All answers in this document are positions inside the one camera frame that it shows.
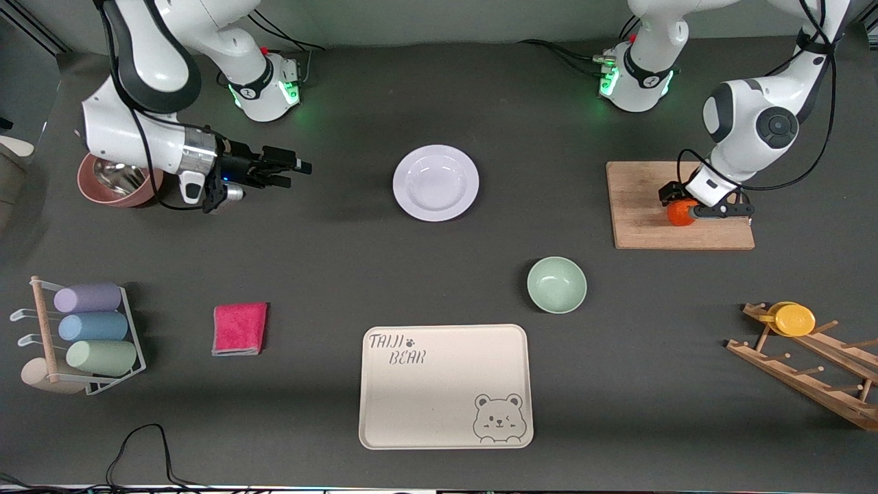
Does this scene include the white round plate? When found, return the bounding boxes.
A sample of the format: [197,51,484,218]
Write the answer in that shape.
[392,144,480,222]

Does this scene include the wooden cutting board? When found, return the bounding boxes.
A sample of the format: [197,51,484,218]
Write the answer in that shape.
[606,161,756,250]

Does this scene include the metal scoop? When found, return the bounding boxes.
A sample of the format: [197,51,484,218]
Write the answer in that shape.
[93,159,148,196]

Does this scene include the pink bowl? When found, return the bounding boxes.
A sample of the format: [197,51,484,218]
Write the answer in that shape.
[77,152,165,208]

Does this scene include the mint green bowl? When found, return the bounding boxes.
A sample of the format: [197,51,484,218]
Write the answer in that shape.
[527,256,588,315]

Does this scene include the pink folded cloth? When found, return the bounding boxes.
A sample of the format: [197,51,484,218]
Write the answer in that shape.
[211,302,269,357]

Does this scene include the yellow cup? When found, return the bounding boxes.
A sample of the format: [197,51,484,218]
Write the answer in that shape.
[767,301,817,338]

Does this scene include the purple cup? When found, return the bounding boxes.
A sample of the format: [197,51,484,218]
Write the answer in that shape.
[54,283,123,314]

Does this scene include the blue cup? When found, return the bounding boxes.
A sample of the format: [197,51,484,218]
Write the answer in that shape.
[58,312,129,342]

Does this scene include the wooden peg drying rack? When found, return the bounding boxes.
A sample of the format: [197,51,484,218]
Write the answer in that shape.
[726,302,878,432]

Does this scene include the green cup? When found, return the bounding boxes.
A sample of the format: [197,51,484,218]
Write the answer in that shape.
[66,340,138,377]

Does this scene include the cream bear print tray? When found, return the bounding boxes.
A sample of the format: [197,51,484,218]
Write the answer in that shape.
[358,324,534,451]

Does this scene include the beige cup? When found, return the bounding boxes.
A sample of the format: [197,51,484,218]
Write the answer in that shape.
[21,358,86,395]

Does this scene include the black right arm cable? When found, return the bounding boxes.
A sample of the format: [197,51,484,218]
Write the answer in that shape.
[102,0,210,211]

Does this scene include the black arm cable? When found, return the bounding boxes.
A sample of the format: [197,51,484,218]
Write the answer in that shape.
[102,0,210,211]
[678,0,839,193]

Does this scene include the black right base cables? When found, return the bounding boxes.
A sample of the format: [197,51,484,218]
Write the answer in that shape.
[250,10,324,86]

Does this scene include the black base cables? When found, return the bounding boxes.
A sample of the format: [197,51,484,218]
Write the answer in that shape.
[518,14,642,78]
[250,10,324,86]

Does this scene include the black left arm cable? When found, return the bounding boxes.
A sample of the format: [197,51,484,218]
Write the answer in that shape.
[678,0,839,193]

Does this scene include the black left base cables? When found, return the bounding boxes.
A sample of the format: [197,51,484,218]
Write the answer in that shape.
[518,14,642,78]

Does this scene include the white wire cup rack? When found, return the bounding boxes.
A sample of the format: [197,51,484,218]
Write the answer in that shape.
[10,276,147,397]

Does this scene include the black loose cable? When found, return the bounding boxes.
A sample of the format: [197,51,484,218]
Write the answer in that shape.
[105,423,206,492]

